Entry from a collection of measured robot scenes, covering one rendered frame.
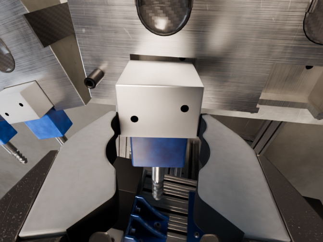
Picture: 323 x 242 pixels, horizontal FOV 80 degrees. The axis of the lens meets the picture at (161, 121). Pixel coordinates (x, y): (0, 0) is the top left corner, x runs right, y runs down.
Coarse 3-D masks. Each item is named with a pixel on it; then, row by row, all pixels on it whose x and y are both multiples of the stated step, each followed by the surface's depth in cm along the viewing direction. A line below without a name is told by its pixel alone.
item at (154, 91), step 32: (128, 64) 14; (160, 64) 14; (192, 64) 15; (128, 96) 11; (160, 96) 11; (192, 96) 11; (128, 128) 12; (160, 128) 12; (192, 128) 12; (160, 160) 15; (160, 192) 19
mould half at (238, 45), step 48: (96, 0) 13; (240, 0) 12; (288, 0) 12; (96, 48) 16; (144, 48) 15; (192, 48) 14; (240, 48) 14; (288, 48) 13; (96, 96) 18; (240, 96) 16
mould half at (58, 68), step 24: (0, 0) 17; (24, 0) 18; (48, 0) 20; (0, 24) 19; (24, 24) 19; (24, 48) 20; (48, 48) 20; (72, 48) 23; (0, 72) 23; (24, 72) 22; (48, 72) 22; (72, 72) 22; (48, 96) 24; (72, 96) 23; (0, 120) 28
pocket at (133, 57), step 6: (132, 54) 16; (138, 54) 18; (150, 60) 18; (156, 60) 18; (162, 60) 18; (168, 60) 18; (174, 60) 18; (180, 60) 18; (186, 60) 18; (192, 60) 18
